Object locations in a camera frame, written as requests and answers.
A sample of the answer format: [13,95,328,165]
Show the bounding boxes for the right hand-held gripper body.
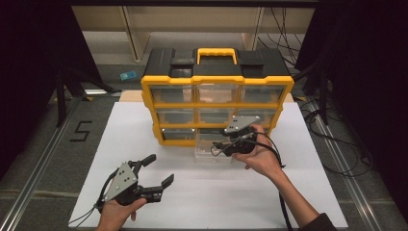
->
[222,115,262,158]

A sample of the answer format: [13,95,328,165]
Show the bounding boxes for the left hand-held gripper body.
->
[103,161,163,206]

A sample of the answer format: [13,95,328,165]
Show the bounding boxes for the clear plastic drawer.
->
[193,132,235,164]

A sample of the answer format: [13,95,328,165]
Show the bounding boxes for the yellow black organizer cabinet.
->
[140,47,295,148]

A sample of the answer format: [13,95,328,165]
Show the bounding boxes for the person's left hand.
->
[95,195,149,231]

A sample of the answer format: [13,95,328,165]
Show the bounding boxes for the person's right hand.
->
[232,123,286,181]

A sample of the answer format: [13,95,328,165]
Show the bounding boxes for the white table board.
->
[68,101,349,230]

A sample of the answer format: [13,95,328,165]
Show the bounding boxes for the grid of closed clear drawers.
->
[148,84,286,141]

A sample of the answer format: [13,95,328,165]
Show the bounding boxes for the blue card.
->
[119,70,139,82]

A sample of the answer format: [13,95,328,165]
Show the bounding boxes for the black metal stand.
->
[55,67,122,128]
[293,61,332,126]

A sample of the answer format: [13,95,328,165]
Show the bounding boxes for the beige desk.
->
[71,5,316,64]

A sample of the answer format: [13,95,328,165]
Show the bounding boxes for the black curtain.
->
[293,0,408,222]
[0,0,109,182]

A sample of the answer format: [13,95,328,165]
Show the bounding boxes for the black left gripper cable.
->
[67,167,121,226]

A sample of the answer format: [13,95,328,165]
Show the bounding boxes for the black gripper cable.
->
[67,167,121,226]
[210,133,294,231]

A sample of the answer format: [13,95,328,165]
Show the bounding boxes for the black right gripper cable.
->
[210,133,294,231]

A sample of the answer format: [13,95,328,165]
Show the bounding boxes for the aluminium floor rail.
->
[307,99,383,231]
[0,95,85,231]

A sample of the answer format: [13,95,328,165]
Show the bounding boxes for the black hanging cables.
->
[257,7,305,66]

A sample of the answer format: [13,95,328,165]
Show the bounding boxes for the black floor cables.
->
[301,98,375,178]

